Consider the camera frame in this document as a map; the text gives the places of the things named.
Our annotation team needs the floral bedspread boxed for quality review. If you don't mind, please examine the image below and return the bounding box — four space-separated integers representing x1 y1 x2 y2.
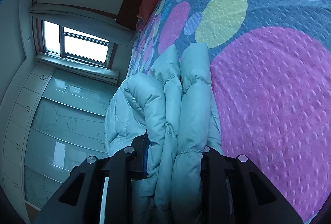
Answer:
126 0 331 222

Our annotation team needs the glossy white wardrobe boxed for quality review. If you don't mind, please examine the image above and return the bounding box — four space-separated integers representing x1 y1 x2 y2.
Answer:
0 58 122 222

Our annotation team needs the window beside wardrobe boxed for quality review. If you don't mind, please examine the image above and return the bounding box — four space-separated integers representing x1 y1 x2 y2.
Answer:
32 16 116 68

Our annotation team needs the light blue puffer jacket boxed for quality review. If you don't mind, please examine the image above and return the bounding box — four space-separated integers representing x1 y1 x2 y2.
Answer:
104 42 223 224

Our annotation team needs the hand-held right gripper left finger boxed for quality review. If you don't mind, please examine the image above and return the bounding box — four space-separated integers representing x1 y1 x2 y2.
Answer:
33 134 151 224

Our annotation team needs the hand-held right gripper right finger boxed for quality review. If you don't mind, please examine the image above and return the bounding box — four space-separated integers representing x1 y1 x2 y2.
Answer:
200 146 305 224

